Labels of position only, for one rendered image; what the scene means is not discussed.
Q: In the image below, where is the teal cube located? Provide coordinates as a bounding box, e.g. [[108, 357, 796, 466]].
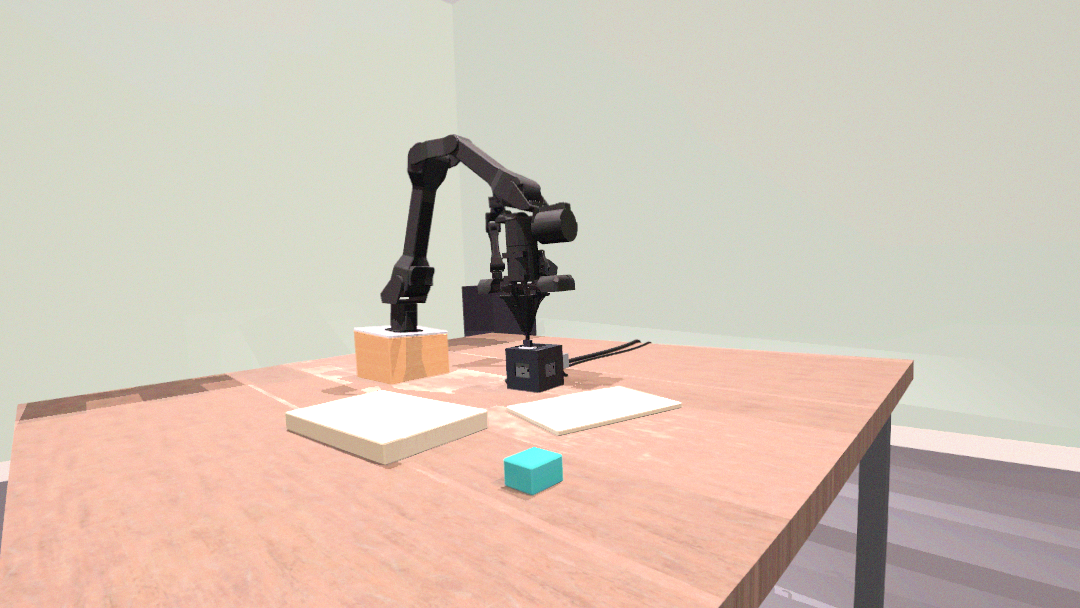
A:
[[503, 447, 563, 496]]

